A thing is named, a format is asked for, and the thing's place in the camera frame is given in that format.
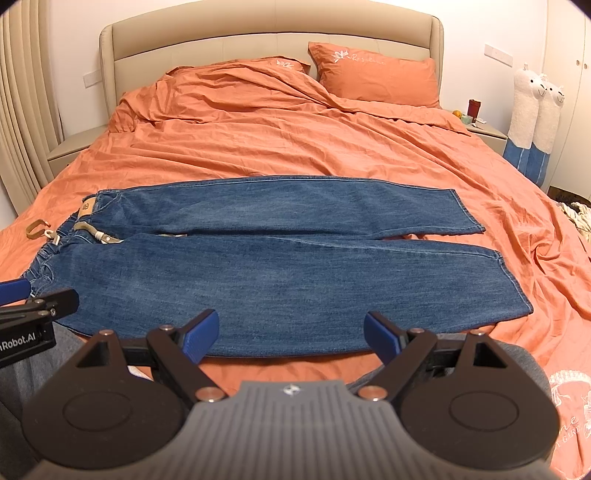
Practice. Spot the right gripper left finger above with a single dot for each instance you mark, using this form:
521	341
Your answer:
176	354

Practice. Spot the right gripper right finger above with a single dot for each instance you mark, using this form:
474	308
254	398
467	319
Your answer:
402	352

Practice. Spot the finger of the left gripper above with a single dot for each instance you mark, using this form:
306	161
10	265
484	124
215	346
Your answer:
14	291

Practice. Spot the blue denim jeans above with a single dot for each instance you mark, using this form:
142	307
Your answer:
291	264

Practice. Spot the tan belt on jeans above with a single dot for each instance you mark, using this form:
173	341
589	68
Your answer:
42	229

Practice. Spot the beige left nightstand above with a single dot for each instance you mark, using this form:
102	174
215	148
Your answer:
67	151

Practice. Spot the beige nightstand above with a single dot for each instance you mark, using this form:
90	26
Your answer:
67	151
492	137

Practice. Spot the beige curtain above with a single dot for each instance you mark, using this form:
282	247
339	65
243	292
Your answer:
30	121

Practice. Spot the crumpled clothes on floor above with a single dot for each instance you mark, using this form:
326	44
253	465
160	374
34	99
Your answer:
580	215

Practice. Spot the beige right nightstand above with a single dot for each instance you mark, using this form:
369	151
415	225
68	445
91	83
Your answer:
492	137

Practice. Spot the orange duvet cover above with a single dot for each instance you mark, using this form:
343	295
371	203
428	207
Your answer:
237	119

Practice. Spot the dark red cup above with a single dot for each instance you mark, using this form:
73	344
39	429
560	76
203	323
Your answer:
474	109

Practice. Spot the beige upholstered headboard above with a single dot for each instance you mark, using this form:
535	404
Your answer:
136	51

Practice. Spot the orange pillow right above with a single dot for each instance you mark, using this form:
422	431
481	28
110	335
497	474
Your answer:
364	75

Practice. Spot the orange pillow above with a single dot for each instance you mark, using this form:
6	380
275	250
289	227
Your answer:
284	62
364	75

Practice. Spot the white alpaca plush toy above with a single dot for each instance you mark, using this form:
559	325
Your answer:
529	91

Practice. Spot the orange pillow left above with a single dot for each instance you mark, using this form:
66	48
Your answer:
284	62

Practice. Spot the left wall outlet plate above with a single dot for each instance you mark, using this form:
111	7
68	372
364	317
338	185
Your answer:
92	78

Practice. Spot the white wall switch plate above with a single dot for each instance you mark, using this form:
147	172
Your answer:
498	55

